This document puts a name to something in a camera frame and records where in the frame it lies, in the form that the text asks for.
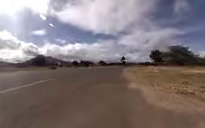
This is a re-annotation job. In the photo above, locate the row of distant trees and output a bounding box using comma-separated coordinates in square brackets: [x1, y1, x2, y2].
[71, 59, 151, 67]

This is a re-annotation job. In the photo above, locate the dark distant hill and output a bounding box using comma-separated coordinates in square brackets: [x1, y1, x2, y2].
[0, 54, 72, 68]

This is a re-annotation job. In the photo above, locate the group of dark trees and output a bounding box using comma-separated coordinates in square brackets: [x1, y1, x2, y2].
[148, 44, 205, 67]

